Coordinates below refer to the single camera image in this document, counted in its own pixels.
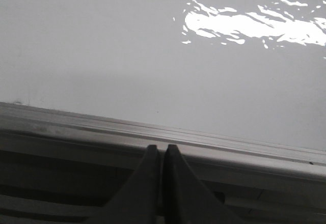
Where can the white whiteboard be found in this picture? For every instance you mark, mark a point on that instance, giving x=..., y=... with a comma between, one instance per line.
x=251, y=69

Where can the aluminium whiteboard tray rail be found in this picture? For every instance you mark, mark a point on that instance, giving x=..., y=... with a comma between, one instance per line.
x=59, y=167

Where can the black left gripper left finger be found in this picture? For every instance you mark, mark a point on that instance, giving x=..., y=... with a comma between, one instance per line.
x=136, y=201

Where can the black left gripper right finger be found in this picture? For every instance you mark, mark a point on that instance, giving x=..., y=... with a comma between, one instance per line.
x=185, y=198

